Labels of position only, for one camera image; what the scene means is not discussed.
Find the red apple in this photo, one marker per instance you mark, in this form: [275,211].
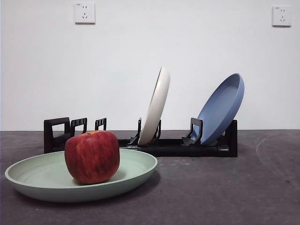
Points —
[92,157]

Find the blue round plate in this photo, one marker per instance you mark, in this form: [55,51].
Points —
[219,110]

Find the white wall socket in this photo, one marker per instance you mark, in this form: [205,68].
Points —
[85,13]
[282,16]

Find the green round plate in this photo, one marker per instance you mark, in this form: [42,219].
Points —
[47,173]

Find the black plastic plate rack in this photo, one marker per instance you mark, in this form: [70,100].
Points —
[178,151]

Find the cream round plate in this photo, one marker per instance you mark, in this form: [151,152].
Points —
[155,112]

